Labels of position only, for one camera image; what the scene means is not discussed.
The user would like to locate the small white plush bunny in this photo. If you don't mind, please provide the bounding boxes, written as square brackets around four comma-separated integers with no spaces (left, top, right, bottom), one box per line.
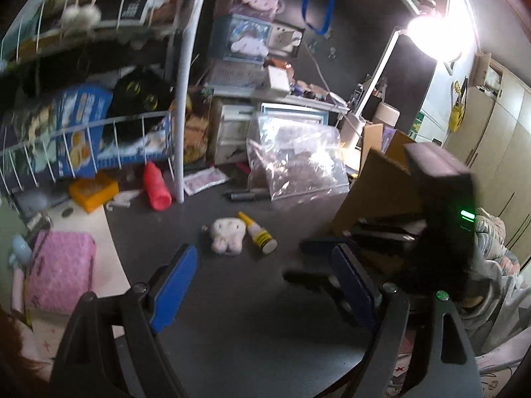
[202,218,247,256]

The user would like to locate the brown cardboard box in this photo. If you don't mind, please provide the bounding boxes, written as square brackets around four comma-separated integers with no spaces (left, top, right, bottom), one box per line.
[331,124,421,235]

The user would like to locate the red pink bottle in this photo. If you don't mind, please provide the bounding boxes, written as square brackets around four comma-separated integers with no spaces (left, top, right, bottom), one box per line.
[143,162,172,211]

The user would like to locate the yellow super glue bottle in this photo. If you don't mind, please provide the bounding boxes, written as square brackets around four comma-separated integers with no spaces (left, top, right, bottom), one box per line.
[238,211,277,255]

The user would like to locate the white pink sachet packet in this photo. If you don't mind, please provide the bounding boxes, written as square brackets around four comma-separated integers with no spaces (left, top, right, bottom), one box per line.
[184,167,230,196]

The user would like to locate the pink book box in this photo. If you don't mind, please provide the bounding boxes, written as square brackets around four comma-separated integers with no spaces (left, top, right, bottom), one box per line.
[25,230,96,314]

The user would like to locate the black marker pen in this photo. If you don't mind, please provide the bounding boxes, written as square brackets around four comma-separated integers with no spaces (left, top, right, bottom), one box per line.
[223,189,271,202]

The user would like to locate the orange small box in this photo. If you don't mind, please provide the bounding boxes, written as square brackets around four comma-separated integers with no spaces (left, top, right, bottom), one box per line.
[68,172,119,214]

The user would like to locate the beige wardrobe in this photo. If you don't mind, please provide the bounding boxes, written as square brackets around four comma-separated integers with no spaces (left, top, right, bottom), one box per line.
[444,53,531,264]

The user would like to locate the white paper sheet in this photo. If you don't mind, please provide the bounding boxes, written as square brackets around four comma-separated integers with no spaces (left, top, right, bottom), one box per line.
[24,201,130,360]

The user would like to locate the yellow hanging bag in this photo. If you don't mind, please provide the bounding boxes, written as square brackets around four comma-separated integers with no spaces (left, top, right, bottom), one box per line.
[448,77,468,133]

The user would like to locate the clear zip plastic bag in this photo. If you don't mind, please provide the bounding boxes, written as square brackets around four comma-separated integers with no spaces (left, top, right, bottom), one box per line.
[247,114,349,201]

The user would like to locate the portrait picture book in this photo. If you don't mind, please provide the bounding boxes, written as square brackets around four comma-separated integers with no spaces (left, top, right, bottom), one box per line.
[184,85,213,166]

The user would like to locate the blue snack package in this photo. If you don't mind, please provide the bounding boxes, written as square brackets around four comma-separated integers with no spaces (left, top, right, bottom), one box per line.
[55,84,113,178]

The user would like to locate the white desk lamp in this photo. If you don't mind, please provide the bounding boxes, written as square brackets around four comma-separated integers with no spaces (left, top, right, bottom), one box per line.
[340,10,466,147]

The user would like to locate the stacked plush toy boxes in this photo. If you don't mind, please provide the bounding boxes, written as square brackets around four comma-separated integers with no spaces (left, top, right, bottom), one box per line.
[209,0,282,65]

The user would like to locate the white wire shelf rack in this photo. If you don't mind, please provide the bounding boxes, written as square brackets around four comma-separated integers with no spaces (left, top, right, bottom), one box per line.
[1,0,204,198]

